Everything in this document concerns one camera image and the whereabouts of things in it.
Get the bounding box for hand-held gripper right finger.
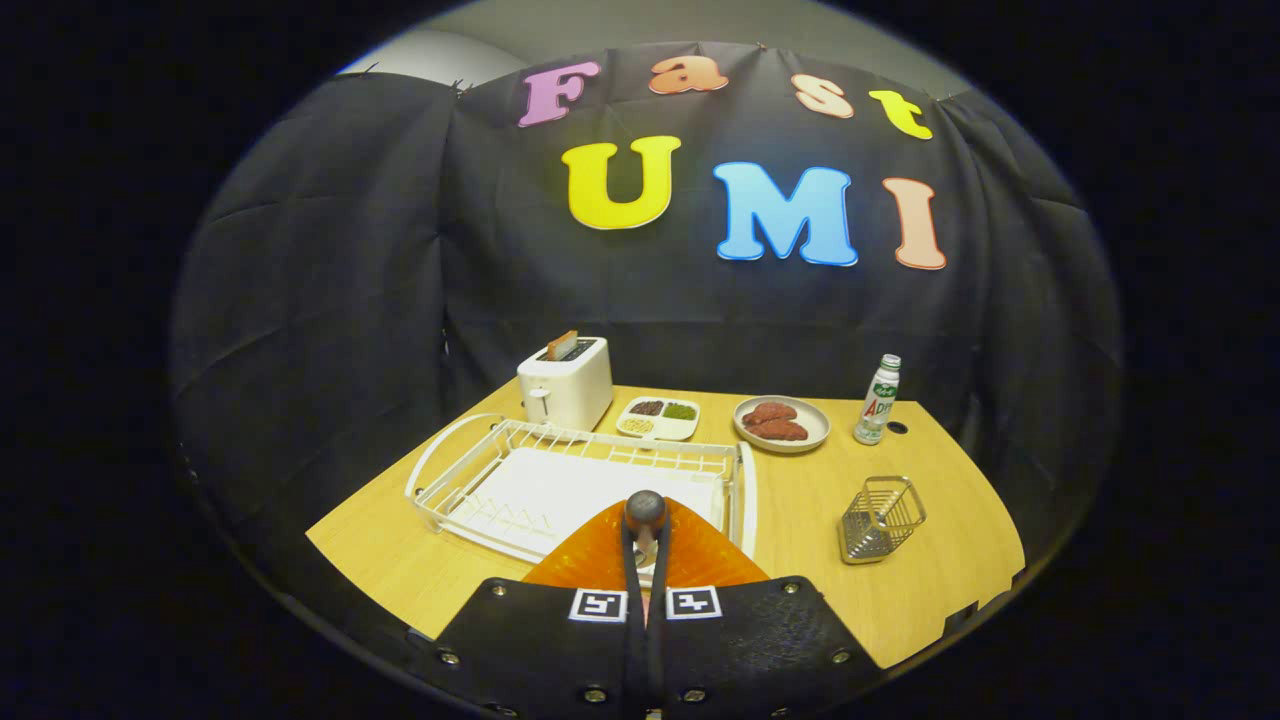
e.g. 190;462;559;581
645;498;886;720

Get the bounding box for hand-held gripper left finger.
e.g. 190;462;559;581
405;500;651;720

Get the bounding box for dark handled metal spoon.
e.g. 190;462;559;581
624;489;668;576

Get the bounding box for white dish rack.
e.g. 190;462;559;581
405;413;758;566

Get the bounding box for metal wire basket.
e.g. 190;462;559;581
838;476;927;566

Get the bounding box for white divided bean dish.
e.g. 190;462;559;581
615;396;701;442

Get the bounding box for beige round plate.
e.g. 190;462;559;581
733;395;832;455

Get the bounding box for white toaster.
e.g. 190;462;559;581
516;336;614;433

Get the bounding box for white bottle green label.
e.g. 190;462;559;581
853;354;902;446

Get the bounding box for black backdrop cloth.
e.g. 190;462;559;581
170;40;1121;601

